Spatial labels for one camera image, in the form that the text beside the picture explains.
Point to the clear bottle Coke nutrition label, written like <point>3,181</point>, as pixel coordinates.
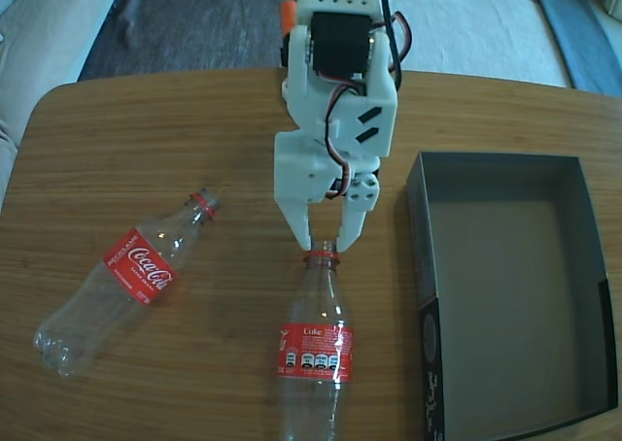
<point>316,353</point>

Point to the clear bottle Coca-Cola script label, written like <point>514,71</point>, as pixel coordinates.
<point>138,266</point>

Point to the grey cardboard box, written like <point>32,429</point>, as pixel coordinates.
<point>510,290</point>

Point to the orange and black clamp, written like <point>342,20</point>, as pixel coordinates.
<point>289,16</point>

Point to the grey carpet rug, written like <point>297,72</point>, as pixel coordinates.
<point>194,23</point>

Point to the white cloth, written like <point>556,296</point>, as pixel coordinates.
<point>486,38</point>

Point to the pale sofa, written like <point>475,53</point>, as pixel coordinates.
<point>39,47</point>

